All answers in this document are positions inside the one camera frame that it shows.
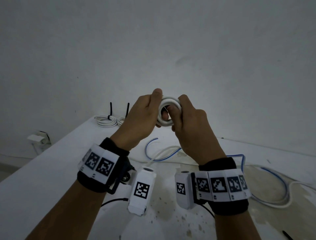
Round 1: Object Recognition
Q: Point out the white wall socket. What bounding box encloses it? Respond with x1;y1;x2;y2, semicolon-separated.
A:
27;131;52;149

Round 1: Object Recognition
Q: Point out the blue loose cable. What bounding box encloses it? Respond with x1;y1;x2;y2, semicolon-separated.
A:
145;138;289;205

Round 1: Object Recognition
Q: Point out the black wristband with marker tags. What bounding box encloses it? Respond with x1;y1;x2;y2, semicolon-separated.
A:
77;137;137;195
191;157;252;216

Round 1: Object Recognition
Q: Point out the person's left forearm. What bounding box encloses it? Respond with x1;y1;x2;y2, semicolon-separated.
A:
25;179;107;240

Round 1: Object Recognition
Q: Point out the person's left hand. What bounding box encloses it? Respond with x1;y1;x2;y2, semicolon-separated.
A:
110;89;171;151

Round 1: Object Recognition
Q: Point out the thin black camera cable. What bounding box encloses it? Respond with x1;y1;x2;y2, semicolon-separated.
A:
197;201;216;219
101;198;129;208

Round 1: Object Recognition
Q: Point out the white cable coil with tie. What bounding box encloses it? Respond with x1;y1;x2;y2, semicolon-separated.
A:
94;102;118;128
118;103;130;126

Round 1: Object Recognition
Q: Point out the white loose cable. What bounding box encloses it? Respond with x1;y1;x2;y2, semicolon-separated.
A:
148;146;316;208

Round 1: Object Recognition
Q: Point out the person's right hand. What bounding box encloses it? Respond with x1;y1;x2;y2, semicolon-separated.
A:
171;94;227;166

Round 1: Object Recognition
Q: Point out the person's right forearm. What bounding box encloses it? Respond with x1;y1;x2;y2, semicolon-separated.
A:
214;212;262;240

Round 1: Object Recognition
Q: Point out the white wrist camera with marker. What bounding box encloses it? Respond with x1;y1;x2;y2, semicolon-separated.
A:
174;170;198;210
127;167;157;216

